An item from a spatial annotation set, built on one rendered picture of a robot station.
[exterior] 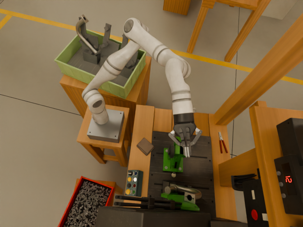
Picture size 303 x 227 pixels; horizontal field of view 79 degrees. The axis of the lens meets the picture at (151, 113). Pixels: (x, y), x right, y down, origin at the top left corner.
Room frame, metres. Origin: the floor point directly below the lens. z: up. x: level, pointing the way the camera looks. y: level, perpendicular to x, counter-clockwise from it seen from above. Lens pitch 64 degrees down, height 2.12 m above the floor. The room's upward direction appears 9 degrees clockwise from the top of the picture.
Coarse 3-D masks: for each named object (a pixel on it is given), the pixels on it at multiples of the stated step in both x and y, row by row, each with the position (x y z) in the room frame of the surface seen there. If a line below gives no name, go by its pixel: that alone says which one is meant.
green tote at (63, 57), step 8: (88, 32) 1.27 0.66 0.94; (72, 40) 1.13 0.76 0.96; (112, 40) 1.21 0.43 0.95; (64, 48) 1.03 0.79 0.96; (72, 48) 1.09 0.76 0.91; (64, 56) 0.99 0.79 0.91; (72, 56) 1.06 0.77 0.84; (144, 56) 1.11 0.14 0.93; (64, 64) 0.87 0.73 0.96; (144, 64) 1.12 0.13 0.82; (64, 72) 0.89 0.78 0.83; (72, 72) 0.86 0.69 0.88; (80, 72) 0.84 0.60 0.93; (136, 72) 0.95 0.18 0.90; (80, 80) 0.85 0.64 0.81; (88, 80) 0.83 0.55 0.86; (128, 80) 0.82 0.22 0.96; (136, 80) 0.95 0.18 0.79; (104, 88) 0.79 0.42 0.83; (112, 88) 0.77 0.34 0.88; (120, 88) 0.75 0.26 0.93; (128, 88) 0.80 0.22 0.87; (120, 96) 0.75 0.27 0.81
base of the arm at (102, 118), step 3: (105, 108) 0.48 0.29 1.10; (105, 111) 0.47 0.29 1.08; (93, 114) 0.43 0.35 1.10; (96, 114) 0.43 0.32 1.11; (99, 114) 0.44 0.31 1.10; (102, 114) 0.45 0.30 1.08; (105, 114) 0.46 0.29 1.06; (93, 117) 0.44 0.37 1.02; (96, 117) 0.43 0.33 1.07; (99, 117) 0.43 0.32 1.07; (102, 117) 0.44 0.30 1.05; (105, 117) 0.46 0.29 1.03; (108, 117) 0.49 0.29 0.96; (96, 120) 0.43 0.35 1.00; (99, 120) 0.43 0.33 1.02; (102, 120) 0.44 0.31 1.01; (105, 120) 0.45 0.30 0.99; (99, 123) 0.43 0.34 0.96; (102, 123) 0.44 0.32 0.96
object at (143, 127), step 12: (144, 108) 0.63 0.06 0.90; (144, 120) 0.53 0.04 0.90; (144, 132) 0.44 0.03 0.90; (132, 144) 0.34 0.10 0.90; (132, 156) 0.26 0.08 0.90; (144, 156) 0.27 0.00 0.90; (132, 168) 0.18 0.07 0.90; (144, 168) 0.20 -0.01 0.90; (144, 180) 0.13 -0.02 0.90; (144, 192) 0.06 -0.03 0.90
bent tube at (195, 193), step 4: (172, 184) 0.12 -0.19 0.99; (180, 188) 0.10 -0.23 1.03; (184, 188) 0.10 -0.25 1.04; (188, 188) 0.10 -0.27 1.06; (192, 188) 0.11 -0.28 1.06; (188, 192) 0.08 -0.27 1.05; (192, 192) 0.08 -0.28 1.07; (196, 192) 0.08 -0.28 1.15; (200, 192) 0.09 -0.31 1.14; (184, 196) 0.05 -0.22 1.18; (188, 196) 0.06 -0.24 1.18; (192, 196) 0.06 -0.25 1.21; (196, 196) 0.06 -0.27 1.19; (200, 196) 0.07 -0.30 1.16; (184, 200) 0.04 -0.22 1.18; (188, 200) 0.04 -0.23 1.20; (192, 200) 0.04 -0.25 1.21
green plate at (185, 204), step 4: (168, 196) 0.04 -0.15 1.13; (172, 196) 0.05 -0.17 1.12; (176, 196) 0.05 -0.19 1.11; (180, 196) 0.05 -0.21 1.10; (176, 200) 0.03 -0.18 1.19; (180, 200) 0.03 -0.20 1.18; (176, 204) 0.01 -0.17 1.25; (184, 204) 0.02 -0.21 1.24; (188, 204) 0.02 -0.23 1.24; (192, 204) 0.02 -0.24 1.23; (184, 208) 0.00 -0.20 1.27; (188, 208) 0.01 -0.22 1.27; (192, 208) 0.01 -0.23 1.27; (196, 208) 0.01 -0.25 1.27
